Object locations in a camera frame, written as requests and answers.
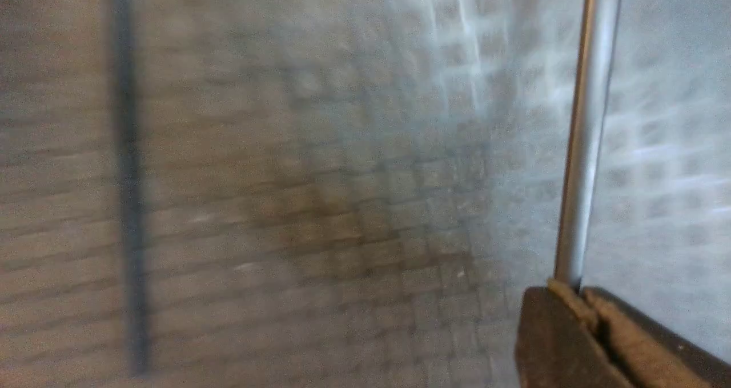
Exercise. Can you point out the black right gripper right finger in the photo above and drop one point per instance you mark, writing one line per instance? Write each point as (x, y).
(647, 353)

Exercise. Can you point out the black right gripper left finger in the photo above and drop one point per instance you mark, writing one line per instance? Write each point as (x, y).
(554, 349)

